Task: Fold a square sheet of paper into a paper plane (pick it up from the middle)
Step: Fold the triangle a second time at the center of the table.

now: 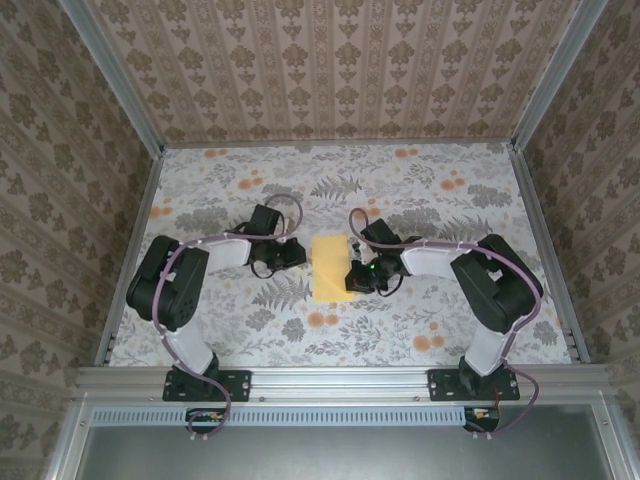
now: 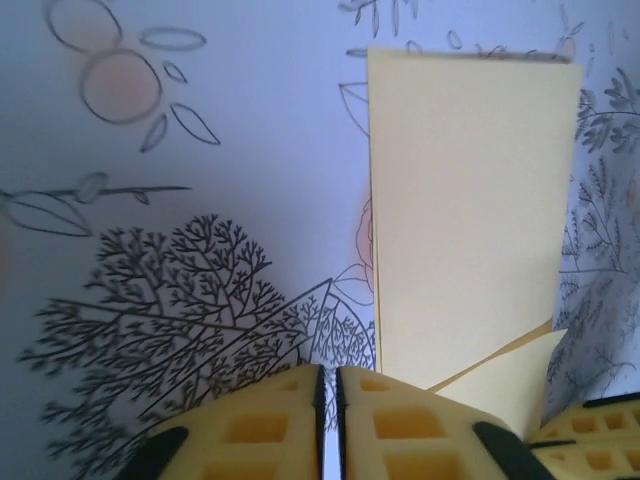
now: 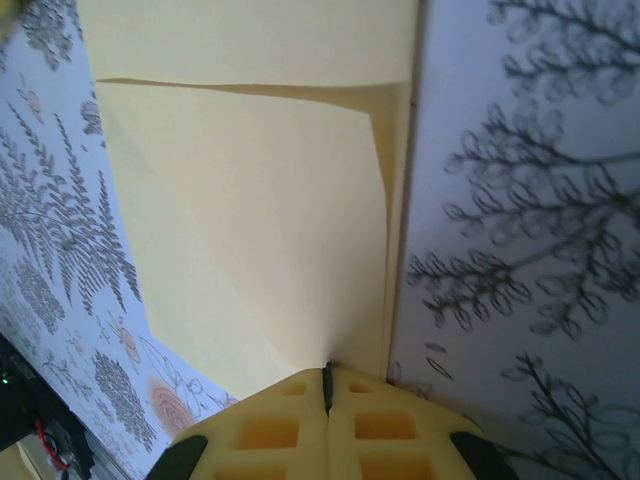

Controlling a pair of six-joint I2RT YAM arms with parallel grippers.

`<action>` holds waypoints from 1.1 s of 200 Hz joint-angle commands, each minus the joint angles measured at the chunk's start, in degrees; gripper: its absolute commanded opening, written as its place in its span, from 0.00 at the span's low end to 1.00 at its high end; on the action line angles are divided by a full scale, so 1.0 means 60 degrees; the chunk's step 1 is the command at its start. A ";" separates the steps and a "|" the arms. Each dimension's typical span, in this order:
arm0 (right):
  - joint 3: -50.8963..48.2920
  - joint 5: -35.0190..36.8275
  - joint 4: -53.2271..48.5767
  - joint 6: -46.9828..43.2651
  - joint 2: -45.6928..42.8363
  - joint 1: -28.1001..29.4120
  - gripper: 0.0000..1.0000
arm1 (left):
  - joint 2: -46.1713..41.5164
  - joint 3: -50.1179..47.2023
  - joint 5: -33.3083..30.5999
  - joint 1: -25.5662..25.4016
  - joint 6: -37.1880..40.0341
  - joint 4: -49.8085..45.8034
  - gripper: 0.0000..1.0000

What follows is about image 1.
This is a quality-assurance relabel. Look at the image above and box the yellow paper sheet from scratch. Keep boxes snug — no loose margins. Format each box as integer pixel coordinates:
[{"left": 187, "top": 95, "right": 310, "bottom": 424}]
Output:
[{"left": 310, "top": 233, "right": 359, "bottom": 304}]

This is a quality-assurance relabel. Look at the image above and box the floral table cover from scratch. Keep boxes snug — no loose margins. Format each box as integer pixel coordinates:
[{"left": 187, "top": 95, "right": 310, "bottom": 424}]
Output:
[{"left": 106, "top": 143, "right": 576, "bottom": 369}]

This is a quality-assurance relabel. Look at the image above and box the small black controller board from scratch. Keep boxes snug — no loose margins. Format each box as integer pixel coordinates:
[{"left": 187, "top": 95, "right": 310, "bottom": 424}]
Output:
[
  {"left": 462, "top": 405, "right": 502, "bottom": 432},
  {"left": 184, "top": 407, "right": 227, "bottom": 432}
]

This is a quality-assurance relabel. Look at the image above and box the grey metal panel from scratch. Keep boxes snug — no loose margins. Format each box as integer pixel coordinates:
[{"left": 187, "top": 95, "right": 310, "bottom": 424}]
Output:
[{"left": 74, "top": 405, "right": 617, "bottom": 480}]

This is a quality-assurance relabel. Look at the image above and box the left gripper thin black cable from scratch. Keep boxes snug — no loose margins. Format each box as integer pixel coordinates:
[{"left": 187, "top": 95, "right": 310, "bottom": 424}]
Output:
[{"left": 249, "top": 258, "right": 282, "bottom": 279}]

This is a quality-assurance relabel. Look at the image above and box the long aluminium base rail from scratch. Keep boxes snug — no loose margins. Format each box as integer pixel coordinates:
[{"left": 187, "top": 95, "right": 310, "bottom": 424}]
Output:
[{"left": 74, "top": 363, "right": 619, "bottom": 401}]

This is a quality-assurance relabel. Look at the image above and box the thin aluminium table end rail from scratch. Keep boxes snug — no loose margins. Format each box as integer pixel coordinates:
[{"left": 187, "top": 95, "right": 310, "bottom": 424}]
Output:
[{"left": 162, "top": 140, "right": 517, "bottom": 150}]

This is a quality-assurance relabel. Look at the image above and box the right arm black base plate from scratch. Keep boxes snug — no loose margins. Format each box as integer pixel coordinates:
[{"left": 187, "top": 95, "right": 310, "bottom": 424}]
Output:
[{"left": 428, "top": 368, "right": 521, "bottom": 402}]

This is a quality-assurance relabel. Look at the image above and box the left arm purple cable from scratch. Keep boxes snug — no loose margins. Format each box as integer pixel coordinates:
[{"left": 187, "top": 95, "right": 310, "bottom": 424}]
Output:
[{"left": 151, "top": 193, "right": 305, "bottom": 444}]

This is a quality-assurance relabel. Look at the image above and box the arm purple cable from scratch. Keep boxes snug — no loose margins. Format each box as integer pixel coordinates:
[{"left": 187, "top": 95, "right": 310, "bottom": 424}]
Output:
[
  {"left": 348, "top": 207, "right": 545, "bottom": 441},
  {"left": 151, "top": 193, "right": 305, "bottom": 444}
]

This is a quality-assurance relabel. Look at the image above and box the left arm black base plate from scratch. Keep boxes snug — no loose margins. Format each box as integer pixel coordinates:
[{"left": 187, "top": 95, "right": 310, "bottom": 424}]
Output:
[{"left": 162, "top": 368, "right": 253, "bottom": 402}]

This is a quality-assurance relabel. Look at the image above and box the grey slotted cable duct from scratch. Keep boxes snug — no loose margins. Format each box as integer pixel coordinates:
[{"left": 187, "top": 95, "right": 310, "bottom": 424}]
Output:
[{"left": 92, "top": 405, "right": 502, "bottom": 427}]

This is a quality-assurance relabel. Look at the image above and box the aluminium table side rail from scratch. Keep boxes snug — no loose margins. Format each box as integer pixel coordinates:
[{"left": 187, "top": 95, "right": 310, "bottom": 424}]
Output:
[
  {"left": 513, "top": 144, "right": 592, "bottom": 365},
  {"left": 95, "top": 147, "right": 167, "bottom": 366}
]

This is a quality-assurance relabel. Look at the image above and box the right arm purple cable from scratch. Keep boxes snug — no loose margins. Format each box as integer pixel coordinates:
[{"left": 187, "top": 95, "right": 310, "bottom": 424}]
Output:
[{"left": 348, "top": 207, "right": 545, "bottom": 441}]

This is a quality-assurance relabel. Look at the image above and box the slanted aluminium frame post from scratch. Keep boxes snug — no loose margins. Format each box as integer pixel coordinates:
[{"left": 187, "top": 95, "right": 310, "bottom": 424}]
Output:
[
  {"left": 58, "top": 0, "right": 167, "bottom": 154},
  {"left": 510, "top": 0, "right": 610, "bottom": 151}
]

